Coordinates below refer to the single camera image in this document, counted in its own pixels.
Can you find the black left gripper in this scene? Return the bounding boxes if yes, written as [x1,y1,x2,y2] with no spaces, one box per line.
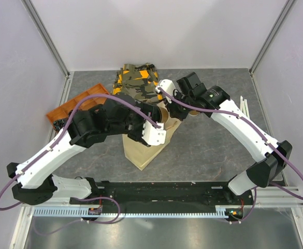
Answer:
[108,101,158,144]

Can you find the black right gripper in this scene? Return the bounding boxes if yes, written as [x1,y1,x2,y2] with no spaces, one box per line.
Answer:
[164,90,194,121]

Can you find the single brown paper cup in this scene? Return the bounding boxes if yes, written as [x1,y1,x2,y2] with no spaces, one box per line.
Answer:
[159,107,169,123]

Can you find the brown paper bag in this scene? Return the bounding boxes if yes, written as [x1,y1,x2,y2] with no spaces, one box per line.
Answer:
[122,100,185,171]

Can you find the stack of paper cups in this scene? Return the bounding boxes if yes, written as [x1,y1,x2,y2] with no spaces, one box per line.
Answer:
[189,110,200,116]

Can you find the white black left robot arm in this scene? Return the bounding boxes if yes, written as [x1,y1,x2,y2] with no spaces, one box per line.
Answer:
[7,93,166,205]

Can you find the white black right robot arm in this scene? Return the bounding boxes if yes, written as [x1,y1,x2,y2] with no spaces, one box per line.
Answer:
[156,72,293,204]

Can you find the camouflage folded cloth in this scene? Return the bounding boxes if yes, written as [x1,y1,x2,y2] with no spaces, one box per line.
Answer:
[112,63,163,103]

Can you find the white paper straws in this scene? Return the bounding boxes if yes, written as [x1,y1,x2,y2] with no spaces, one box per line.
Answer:
[240,96,250,118]

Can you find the orange compartment tray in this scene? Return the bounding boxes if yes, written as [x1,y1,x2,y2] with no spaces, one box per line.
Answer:
[46,83,110,128]

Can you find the dark patterned rolled sock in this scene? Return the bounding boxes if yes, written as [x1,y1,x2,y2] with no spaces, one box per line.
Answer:
[53,118,67,132]

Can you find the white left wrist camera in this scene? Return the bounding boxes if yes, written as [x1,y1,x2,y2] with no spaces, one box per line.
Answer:
[142,121,167,146]

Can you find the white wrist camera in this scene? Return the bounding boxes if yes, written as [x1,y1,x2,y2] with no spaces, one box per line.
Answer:
[142,121,167,146]
[155,79,177,96]

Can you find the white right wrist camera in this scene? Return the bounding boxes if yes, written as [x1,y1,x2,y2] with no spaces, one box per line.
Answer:
[155,79,177,96]

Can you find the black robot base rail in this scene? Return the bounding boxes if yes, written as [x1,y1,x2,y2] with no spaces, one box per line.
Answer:
[68,180,257,211]

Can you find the grey slotted cable duct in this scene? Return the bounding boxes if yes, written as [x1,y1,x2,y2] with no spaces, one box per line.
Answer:
[33,206,243,218]

